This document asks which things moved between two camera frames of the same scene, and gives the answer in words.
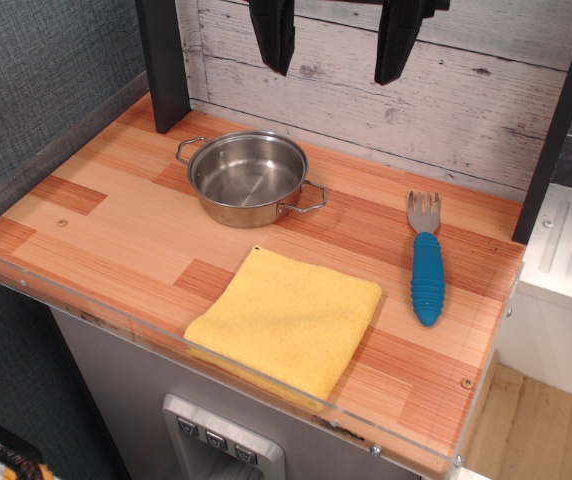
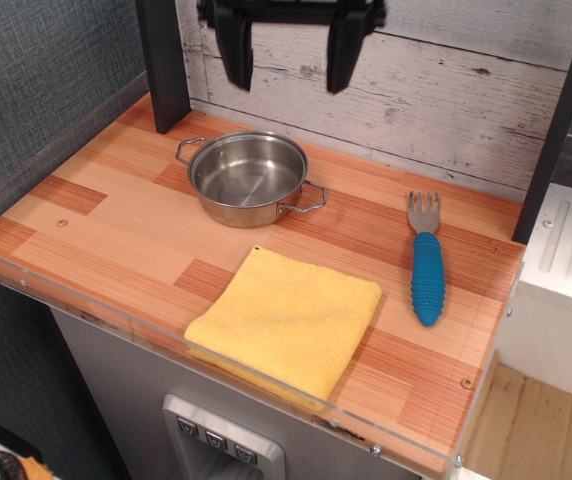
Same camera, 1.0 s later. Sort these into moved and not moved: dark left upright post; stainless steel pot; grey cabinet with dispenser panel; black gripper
Moved: black gripper
Not moved: stainless steel pot; dark left upright post; grey cabinet with dispenser panel
